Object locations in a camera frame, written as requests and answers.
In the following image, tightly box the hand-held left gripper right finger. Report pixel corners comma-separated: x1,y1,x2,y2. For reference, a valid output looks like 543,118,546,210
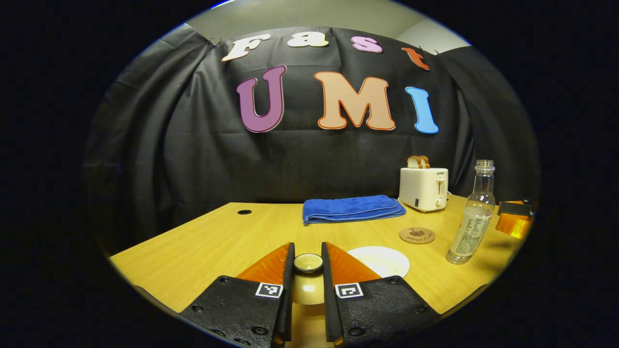
321,242,441,346

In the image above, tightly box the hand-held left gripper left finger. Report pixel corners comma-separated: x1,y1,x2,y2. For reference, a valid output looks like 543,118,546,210
179,242,295,348

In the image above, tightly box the clear water bottle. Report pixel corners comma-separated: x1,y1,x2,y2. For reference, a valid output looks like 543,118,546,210
445,160,496,265

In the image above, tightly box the cream teacup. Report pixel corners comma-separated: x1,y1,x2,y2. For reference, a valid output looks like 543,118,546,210
347,246,411,279

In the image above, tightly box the cream teacup lid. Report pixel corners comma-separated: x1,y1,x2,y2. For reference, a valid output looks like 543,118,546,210
290,253,325,306

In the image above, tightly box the round brown coaster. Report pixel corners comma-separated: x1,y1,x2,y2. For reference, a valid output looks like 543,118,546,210
399,227,436,245

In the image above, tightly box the white toaster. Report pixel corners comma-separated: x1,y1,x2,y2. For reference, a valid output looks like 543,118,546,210
398,167,449,213

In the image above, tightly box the folded blue towel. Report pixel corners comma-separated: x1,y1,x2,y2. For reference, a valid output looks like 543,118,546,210
303,195,407,226

